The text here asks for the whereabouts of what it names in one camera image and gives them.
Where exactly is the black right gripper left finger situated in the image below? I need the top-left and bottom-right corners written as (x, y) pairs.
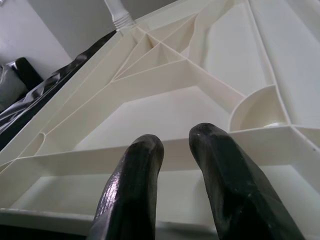
top-left (88, 133), bottom-right (165, 240)

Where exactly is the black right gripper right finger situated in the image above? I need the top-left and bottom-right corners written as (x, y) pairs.
top-left (188, 122), bottom-right (306, 240)

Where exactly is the white plastic ribbed tabletop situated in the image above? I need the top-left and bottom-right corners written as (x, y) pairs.
top-left (0, 0), bottom-right (320, 227)

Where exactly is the white plastic table leg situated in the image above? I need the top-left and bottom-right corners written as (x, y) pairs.
top-left (104, 0), bottom-right (137, 32)

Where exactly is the black grey padded chair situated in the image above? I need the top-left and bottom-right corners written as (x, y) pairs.
top-left (0, 56), bottom-right (44, 113)

